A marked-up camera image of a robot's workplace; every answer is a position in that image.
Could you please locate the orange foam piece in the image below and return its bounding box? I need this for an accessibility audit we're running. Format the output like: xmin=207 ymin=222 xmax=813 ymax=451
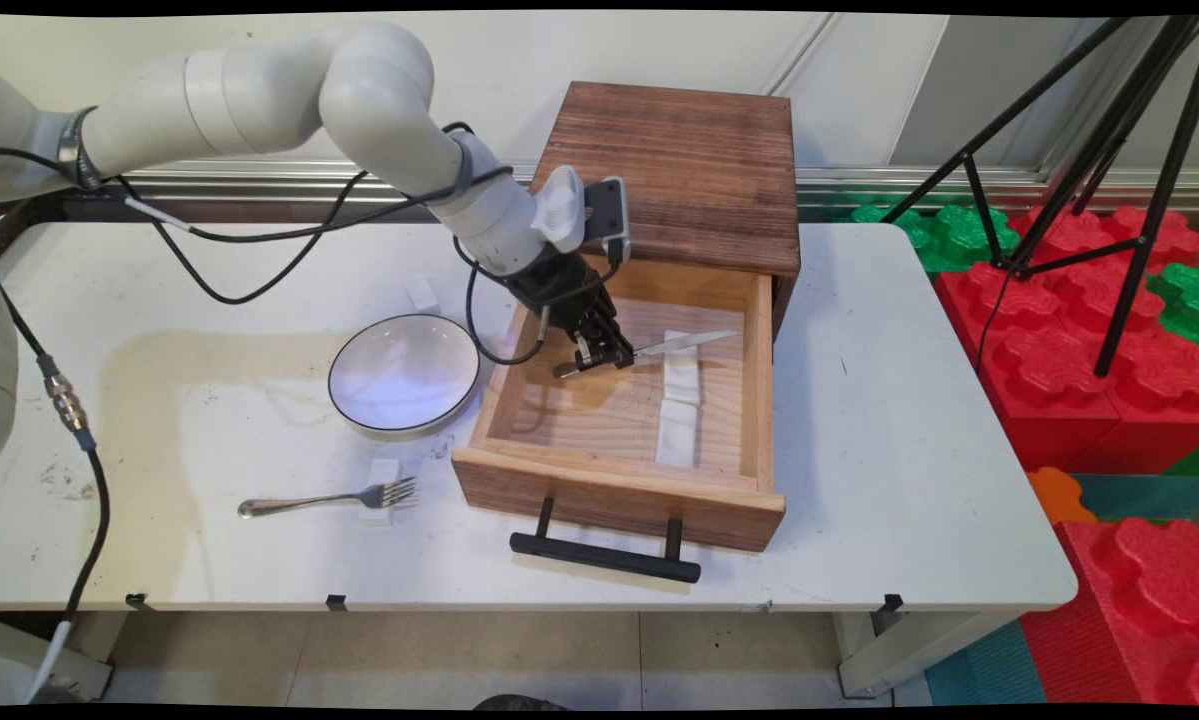
xmin=1026 ymin=467 xmax=1100 ymax=527

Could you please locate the silver fork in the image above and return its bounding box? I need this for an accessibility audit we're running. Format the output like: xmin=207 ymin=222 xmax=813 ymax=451
xmin=238 ymin=477 xmax=417 ymax=519

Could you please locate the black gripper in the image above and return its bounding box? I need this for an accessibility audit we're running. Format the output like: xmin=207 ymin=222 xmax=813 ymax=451
xmin=509 ymin=250 xmax=637 ymax=374

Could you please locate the white ribbed wrist mount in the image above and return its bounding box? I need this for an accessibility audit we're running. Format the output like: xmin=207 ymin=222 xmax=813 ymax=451
xmin=534 ymin=166 xmax=589 ymax=253

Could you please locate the silver wall rail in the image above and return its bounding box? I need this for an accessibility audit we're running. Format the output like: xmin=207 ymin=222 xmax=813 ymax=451
xmin=59 ymin=158 xmax=1199 ymax=223

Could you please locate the white plate with black rim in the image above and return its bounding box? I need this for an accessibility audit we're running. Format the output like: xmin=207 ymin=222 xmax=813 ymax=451
xmin=327 ymin=313 xmax=482 ymax=441

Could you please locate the black drawer handle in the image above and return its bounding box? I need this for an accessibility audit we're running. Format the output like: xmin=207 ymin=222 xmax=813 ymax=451
xmin=510 ymin=497 xmax=703 ymax=584

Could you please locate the silver table knife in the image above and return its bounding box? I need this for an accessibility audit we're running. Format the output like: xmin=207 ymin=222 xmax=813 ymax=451
xmin=554 ymin=330 xmax=741 ymax=379

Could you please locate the large red foam block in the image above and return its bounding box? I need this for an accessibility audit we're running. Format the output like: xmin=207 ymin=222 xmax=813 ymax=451
xmin=934 ymin=262 xmax=1199 ymax=476

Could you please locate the black tripod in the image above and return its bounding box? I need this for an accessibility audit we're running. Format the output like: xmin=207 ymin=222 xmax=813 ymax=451
xmin=879 ymin=15 xmax=1199 ymax=379

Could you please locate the dark wood cabinet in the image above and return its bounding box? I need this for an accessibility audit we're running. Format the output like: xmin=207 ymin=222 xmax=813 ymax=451
xmin=529 ymin=82 xmax=802 ymax=341

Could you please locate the white table leg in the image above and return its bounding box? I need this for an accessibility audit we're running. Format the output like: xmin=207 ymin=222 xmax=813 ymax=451
xmin=0 ymin=612 xmax=115 ymax=703
xmin=834 ymin=610 xmax=1002 ymax=699

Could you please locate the green foam block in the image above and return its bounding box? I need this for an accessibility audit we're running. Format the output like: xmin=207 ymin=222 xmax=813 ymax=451
xmin=1144 ymin=262 xmax=1199 ymax=351
xmin=849 ymin=204 xmax=1022 ymax=277

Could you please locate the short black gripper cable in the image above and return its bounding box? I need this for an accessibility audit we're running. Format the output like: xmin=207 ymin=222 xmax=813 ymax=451
xmin=454 ymin=235 xmax=552 ymax=367

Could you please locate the thin black cable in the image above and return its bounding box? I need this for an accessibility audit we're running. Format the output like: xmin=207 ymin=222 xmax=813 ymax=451
xmin=117 ymin=172 xmax=368 ymax=305

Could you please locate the black cable with white sleeve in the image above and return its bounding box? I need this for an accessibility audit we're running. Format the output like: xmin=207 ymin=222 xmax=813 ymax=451
xmin=0 ymin=122 xmax=516 ymax=244

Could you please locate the light wood drawer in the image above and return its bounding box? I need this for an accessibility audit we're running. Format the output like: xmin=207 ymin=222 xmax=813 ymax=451
xmin=451 ymin=250 xmax=788 ymax=553

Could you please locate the teal floor mat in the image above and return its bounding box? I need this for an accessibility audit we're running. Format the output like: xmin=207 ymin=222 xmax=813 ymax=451
xmin=924 ymin=620 xmax=1047 ymax=706

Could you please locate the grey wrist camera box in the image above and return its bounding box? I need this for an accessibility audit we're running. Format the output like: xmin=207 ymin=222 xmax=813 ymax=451
xmin=584 ymin=177 xmax=632 ymax=264

